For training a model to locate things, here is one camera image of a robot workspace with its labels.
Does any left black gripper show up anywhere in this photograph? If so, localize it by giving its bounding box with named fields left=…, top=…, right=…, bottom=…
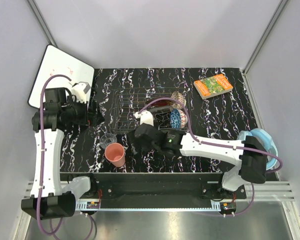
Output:
left=62, top=95, right=104, bottom=126

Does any blue triangle pattern bowl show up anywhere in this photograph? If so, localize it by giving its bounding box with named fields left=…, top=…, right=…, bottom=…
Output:
left=170, top=108, right=188, bottom=129

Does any red floral plate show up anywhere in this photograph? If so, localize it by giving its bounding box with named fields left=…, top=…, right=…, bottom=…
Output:
left=147, top=97, right=175, bottom=107

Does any red white patterned bowl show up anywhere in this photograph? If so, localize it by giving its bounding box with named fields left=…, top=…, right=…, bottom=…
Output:
left=171, top=91, right=186, bottom=110

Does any clear glass plate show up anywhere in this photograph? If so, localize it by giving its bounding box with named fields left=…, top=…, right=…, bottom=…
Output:
left=147, top=105, right=174, bottom=132

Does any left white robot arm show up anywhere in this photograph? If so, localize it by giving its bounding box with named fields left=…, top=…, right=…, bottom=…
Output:
left=21, top=82, right=104, bottom=220

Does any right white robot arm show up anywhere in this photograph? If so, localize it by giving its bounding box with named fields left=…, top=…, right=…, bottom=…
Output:
left=128, top=123, right=282, bottom=199

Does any clear drinking glass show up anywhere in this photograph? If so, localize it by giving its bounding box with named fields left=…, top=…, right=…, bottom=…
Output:
left=99, top=133, right=117, bottom=150

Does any pink plastic cup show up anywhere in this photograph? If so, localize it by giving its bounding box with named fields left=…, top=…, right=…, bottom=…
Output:
left=104, top=143, right=126, bottom=168

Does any white board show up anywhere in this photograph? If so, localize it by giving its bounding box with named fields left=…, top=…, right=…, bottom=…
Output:
left=27, top=45, right=95, bottom=109

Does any orange green book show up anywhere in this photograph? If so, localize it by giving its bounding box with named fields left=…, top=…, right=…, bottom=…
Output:
left=193, top=74, right=233, bottom=100

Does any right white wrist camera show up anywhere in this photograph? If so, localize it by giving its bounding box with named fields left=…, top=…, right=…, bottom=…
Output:
left=134, top=110, right=154, bottom=126

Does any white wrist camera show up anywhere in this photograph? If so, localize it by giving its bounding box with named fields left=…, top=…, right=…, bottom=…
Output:
left=70, top=81, right=91, bottom=103
left=134, top=110, right=154, bottom=126

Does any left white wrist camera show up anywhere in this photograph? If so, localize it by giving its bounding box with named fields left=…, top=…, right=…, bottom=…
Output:
left=70, top=81, right=91, bottom=103

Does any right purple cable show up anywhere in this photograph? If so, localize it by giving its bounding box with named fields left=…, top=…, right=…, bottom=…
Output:
left=138, top=97, right=283, bottom=217

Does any purple cable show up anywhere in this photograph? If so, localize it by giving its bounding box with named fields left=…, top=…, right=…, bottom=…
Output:
left=138, top=97, right=283, bottom=217
left=36, top=74, right=98, bottom=240

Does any wire dish rack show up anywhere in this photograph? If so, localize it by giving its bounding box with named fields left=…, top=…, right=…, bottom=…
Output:
left=111, top=86, right=192, bottom=134

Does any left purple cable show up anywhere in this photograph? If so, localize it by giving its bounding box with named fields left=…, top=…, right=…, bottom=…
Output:
left=36, top=74, right=98, bottom=240

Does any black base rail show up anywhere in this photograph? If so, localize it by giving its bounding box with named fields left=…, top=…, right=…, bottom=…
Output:
left=60, top=172, right=251, bottom=212

